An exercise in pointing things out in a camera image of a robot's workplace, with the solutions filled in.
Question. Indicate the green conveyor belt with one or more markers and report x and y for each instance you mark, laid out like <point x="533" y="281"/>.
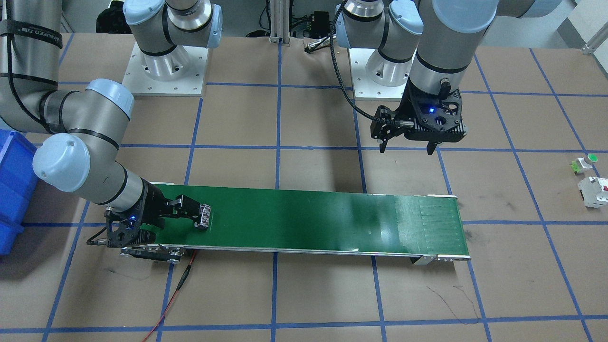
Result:
<point x="424" y="228"/>

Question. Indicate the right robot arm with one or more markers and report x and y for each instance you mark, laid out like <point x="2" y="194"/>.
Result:
<point x="86" y="128"/>

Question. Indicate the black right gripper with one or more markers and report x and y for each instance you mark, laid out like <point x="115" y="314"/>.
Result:
<point x="153" y="205"/>

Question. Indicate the blue plastic bin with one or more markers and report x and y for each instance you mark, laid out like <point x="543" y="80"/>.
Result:
<point x="17" y="183"/>

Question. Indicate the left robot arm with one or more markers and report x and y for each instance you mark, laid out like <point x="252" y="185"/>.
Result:
<point x="425" y="45"/>

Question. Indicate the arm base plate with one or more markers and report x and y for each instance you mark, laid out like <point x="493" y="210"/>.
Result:
<point x="370" y="76"/>
<point x="180" y="73"/>

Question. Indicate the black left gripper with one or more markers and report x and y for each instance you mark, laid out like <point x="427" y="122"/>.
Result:
<point x="407" y="110"/>

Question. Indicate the white circuit breaker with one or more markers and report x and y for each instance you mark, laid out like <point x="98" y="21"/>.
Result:
<point x="594" y="191"/>

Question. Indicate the green push button switch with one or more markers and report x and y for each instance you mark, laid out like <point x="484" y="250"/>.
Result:
<point x="582" y="164"/>

